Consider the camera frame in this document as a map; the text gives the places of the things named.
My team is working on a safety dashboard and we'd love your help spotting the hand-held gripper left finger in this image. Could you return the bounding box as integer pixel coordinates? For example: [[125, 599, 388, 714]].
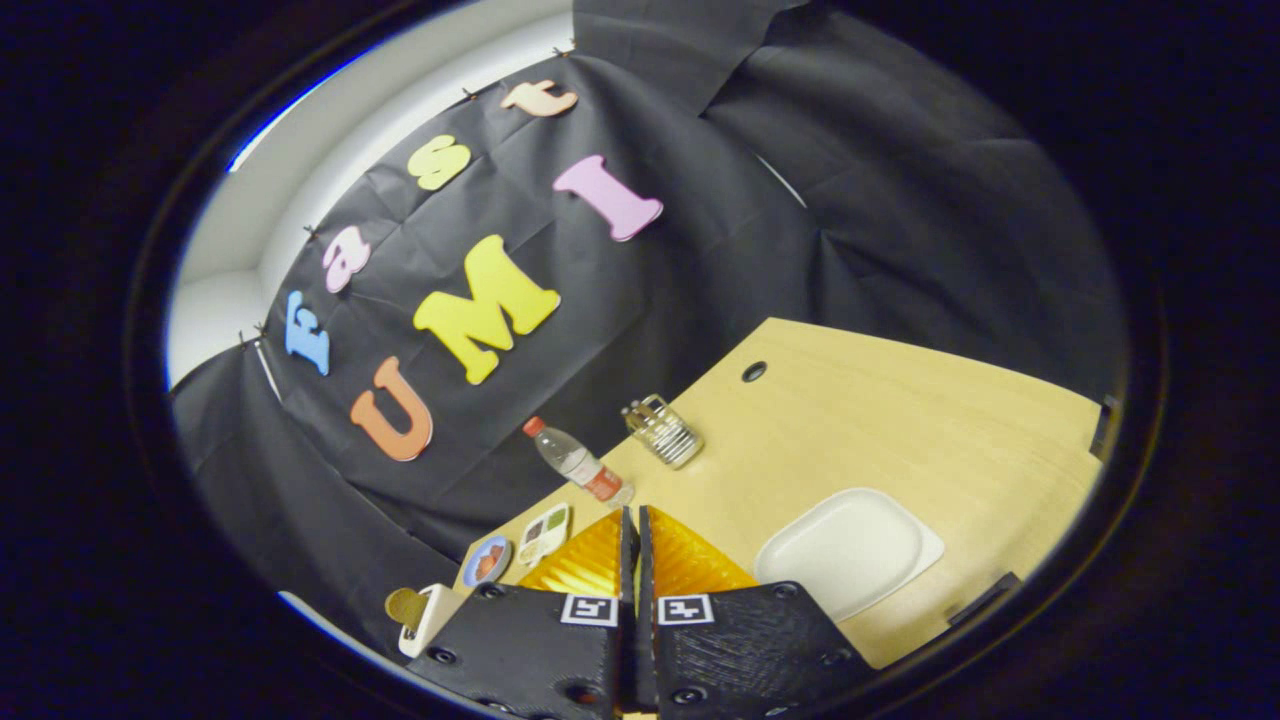
[[405, 507, 639, 720]]

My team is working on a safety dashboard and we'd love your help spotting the black backdrop cloth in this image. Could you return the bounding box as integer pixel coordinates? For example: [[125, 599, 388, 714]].
[[170, 0, 1131, 661]]

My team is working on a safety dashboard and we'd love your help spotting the metal mesh utensil holder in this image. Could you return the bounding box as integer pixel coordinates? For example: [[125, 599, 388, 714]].
[[622, 393, 705, 470]]

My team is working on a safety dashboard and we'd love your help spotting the toasted brown bread slice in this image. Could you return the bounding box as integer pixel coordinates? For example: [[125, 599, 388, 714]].
[[385, 587, 429, 633]]

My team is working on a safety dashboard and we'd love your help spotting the white toaster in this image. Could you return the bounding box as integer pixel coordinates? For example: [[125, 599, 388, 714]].
[[398, 583, 471, 659]]

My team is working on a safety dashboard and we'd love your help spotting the white square plate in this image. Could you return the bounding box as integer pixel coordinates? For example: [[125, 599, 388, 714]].
[[753, 487, 946, 623]]

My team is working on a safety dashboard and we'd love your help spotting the clear red-capped water bottle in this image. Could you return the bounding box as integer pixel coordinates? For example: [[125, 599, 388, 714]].
[[522, 416, 636, 508]]

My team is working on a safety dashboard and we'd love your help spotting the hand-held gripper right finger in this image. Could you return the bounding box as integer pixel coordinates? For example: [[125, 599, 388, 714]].
[[640, 506, 877, 720]]

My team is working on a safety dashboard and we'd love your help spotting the white compartment condiment tray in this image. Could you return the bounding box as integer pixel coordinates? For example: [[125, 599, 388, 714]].
[[517, 502, 572, 567]]

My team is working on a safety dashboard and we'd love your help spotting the small blue plate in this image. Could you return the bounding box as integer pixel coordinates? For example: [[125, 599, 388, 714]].
[[462, 536, 513, 587]]

